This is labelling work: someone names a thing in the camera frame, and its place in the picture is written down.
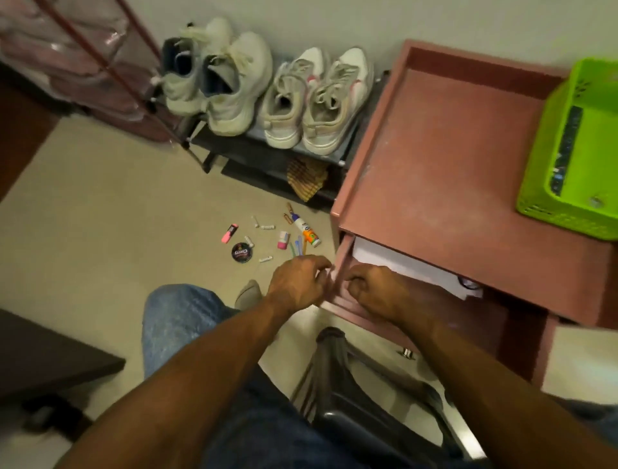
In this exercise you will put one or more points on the person's right hand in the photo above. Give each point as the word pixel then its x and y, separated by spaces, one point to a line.
pixel 381 290

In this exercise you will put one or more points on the person's left hand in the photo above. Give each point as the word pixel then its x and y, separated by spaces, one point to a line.
pixel 297 285

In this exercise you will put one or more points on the white orange glue tube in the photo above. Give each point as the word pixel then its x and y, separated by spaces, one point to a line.
pixel 305 230

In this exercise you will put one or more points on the black round tin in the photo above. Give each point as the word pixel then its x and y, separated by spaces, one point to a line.
pixel 242 252

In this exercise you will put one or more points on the pink highlighter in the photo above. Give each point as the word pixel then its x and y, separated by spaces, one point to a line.
pixel 229 233

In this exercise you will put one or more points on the striped yellow cleaning cloth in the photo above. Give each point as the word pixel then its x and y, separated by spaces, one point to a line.
pixel 306 179

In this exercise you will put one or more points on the red-brown drawer cabinet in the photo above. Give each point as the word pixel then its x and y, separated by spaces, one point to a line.
pixel 434 169

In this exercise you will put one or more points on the white pink sneaker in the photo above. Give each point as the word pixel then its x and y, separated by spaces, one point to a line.
pixel 280 125
pixel 328 130

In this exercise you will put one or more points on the grey-blue sneaker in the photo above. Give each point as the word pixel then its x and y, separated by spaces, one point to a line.
pixel 183 92
pixel 241 96

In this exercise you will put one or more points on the silver key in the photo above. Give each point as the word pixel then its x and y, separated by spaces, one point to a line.
pixel 596 202

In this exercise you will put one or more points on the black remote control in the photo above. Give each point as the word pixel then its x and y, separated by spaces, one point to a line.
pixel 567 145

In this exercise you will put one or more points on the person's left forearm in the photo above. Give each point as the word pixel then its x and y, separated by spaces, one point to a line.
pixel 183 386

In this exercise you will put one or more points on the person's right forearm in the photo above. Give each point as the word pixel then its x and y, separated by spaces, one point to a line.
pixel 507 401

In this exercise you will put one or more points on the person's grey slipper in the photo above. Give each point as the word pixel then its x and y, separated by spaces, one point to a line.
pixel 248 294

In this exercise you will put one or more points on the person's right leg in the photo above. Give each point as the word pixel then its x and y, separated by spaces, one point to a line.
pixel 594 415

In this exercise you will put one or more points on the white paper sheets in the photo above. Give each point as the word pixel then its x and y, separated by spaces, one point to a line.
pixel 400 266

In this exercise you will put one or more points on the black shoe rack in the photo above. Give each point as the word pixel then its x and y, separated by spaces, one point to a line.
pixel 260 159

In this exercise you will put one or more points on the black stool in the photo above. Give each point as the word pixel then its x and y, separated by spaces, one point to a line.
pixel 362 425

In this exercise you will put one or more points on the green plastic basket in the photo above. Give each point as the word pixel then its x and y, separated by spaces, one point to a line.
pixel 536 183

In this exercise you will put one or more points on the dark brown furniture panel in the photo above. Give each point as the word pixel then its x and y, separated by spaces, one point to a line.
pixel 48 352

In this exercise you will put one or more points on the red metal rack plastic-wrapped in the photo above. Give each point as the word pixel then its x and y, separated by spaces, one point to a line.
pixel 96 87

